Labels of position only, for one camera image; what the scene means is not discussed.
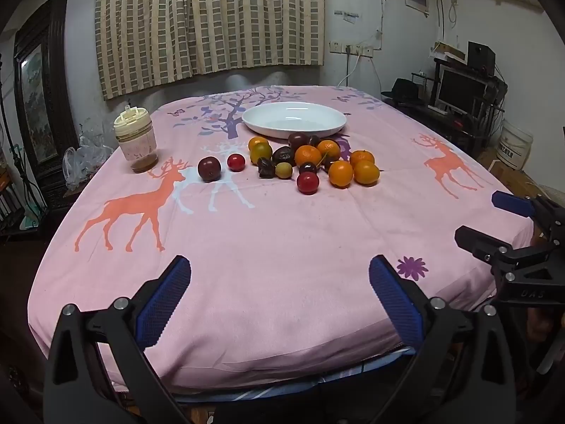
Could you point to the dark framed painting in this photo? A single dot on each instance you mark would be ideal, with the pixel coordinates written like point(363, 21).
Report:
point(37, 97)

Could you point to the black computer monitor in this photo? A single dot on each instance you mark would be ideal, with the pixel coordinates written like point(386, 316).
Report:
point(461, 90)

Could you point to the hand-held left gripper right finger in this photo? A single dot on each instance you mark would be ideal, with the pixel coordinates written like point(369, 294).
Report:
point(395, 296)

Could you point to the green yellow tomato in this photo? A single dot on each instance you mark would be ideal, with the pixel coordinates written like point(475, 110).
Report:
point(261, 154)

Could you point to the small dark cherry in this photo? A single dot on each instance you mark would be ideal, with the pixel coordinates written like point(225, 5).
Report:
point(307, 168)

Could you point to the black hat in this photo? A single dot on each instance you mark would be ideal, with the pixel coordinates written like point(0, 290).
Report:
point(402, 90)

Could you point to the black speaker box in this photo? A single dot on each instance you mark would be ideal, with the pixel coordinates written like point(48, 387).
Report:
point(481, 55)

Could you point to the red round fruit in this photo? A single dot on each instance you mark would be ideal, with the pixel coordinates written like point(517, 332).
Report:
point(307, 183)

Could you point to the beige checked curtain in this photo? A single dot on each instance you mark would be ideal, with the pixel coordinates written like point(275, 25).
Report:
point(207, 22)

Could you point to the white wall outlets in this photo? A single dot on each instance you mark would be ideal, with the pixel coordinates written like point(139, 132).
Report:
point(353, 48)

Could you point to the small yellow fruit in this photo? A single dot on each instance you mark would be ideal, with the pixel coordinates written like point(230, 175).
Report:
point(284, 171)

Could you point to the dark wrinkled date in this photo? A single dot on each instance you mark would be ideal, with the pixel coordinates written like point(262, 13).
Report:
point(282, 154)
point(266, 169)

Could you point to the clear plastic bag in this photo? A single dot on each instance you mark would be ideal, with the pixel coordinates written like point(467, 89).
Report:
point(86, 159)

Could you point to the black desk rack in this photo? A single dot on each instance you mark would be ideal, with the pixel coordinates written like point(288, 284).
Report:
point(441, 119)

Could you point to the pink deer print tablecloth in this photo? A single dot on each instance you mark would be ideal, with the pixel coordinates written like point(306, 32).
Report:
point(273, 251)

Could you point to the large dark purple plum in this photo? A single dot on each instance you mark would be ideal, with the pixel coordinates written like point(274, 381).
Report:
point(209, 168)

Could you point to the white oval plate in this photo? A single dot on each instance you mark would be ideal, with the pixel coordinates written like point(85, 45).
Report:
point(293, 119)

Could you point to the white bucket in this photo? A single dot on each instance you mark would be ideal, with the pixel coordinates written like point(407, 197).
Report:
point(514, 145)

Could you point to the small orange kumquat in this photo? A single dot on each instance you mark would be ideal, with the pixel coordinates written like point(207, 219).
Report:
point(257, 141)

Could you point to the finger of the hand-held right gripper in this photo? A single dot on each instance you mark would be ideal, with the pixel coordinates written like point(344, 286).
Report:
point(512, 203)
point(479, 243)

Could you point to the clear cup with cream lid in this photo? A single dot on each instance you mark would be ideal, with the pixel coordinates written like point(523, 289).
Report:
point(134, 141)

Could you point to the red cherry tomato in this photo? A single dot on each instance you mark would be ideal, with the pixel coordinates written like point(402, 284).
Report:
point(236, 162)

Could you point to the small dark fruit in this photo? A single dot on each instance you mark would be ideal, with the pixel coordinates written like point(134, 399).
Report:
point(314, 140)
point(330, 163)

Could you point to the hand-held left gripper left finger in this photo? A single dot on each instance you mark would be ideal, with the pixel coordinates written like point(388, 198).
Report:
point(165, 296)

